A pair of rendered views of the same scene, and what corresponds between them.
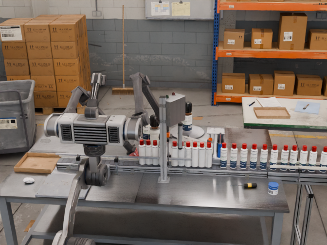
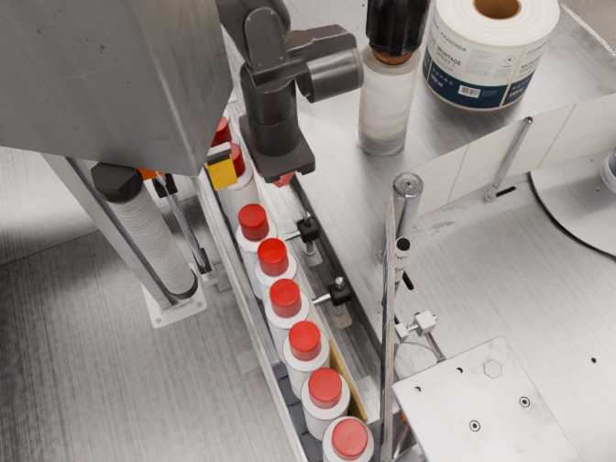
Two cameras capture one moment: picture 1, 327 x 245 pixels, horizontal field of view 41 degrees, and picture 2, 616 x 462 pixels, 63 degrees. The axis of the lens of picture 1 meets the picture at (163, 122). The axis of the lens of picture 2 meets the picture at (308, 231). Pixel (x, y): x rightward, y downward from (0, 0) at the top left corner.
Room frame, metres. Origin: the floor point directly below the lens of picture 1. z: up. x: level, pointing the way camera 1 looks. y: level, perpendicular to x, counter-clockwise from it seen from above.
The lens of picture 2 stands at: (2.87, -0.39, 1.58)
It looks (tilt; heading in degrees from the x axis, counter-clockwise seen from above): 60 degrees down; 64
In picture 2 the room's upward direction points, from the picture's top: 4 degrees counter-clockwise
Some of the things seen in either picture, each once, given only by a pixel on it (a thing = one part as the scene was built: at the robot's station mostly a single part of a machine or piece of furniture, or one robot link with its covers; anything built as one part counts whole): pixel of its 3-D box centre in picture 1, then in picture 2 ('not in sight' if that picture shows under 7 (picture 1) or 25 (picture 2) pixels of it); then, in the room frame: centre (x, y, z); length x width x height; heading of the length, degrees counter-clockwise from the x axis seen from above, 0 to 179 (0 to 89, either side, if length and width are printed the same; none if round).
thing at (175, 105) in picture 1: (172, 109); (61, 5); (2.87, -0.07, 1.38); 0.17 x 0.10 x 0.19; 138
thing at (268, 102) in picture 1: (265, 102); not in sight; (4.46, -1.13, 0.81); 0.38 x 0.36 x 0.02; 82
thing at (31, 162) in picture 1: (38, 162); not in sight; (3.08, 1.02, 0.85); 0.30 x 0.26 x 0.04; 83
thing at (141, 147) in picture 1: (141, 151); not in sight; (2.98, 0.17, 0.98); 0.05 x 0.05 x 0.20
